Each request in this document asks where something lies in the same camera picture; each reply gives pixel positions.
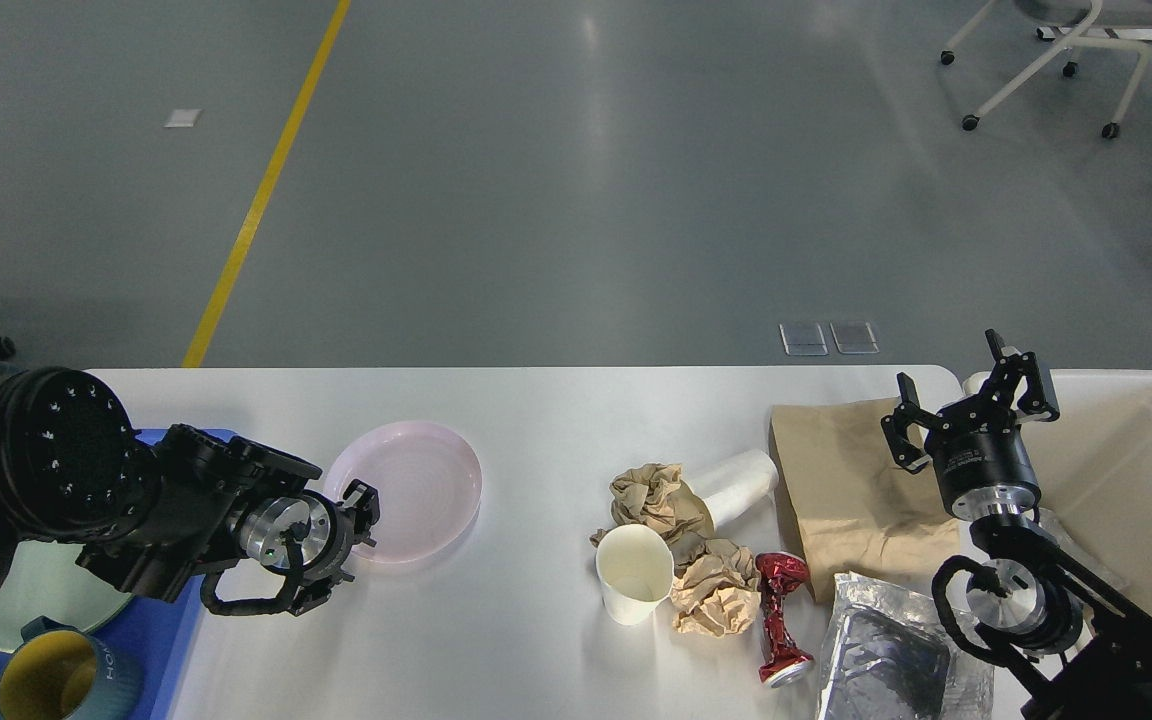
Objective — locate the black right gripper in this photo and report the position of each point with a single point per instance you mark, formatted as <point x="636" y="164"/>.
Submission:
<point x="981" y="463"/>

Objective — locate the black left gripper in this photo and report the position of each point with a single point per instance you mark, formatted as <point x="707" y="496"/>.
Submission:
<point x="323" y="531"/>

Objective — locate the pink plate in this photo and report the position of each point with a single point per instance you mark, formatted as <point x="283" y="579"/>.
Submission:
<point x="429" y="482"/>

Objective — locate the teal mug yellow inside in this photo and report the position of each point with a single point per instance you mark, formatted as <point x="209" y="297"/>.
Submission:
<point x="60" y="672"/>

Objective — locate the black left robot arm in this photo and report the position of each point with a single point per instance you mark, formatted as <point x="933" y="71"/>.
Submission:
<point x="149" y="518"/>

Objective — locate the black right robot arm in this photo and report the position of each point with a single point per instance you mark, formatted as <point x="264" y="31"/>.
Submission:
<point x="1077" y="646"/>

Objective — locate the brown paper bag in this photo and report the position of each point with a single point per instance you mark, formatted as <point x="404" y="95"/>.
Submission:
<point x="853" y="507"/>

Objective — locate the beige plastic bin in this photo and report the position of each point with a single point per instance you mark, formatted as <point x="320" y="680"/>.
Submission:
<point x="1091" y="469"/>

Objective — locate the blue plastic tray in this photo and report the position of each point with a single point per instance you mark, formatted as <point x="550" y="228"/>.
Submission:
<point x="157" y="634"/>

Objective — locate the crushed red can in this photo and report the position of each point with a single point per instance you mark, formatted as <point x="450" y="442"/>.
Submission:
<point x="780" y="575"/>

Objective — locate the lying white paper cup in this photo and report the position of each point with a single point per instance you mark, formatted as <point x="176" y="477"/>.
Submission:
<point x="727" y="489"/>

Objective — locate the silver foil bag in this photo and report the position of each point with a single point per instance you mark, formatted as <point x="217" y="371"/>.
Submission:
<point x="887" y="656"/>

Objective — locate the light green plate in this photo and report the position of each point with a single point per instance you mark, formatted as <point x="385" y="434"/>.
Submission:
<point x="45" y="580"/>

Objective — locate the upright white paper cup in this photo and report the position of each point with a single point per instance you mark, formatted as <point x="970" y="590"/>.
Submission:
<point x="635" y="569"/>

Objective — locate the light crumpled brown paper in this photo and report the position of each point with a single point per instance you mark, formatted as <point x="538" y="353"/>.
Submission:
<point x="716" y="589"/>

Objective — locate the dark crumpled brown paper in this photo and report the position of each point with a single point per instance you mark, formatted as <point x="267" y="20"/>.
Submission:
<point x="657" y="496"/>

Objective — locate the white rolling chair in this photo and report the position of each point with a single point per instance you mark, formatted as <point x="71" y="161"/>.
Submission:
<point x="1078" y="26"/>

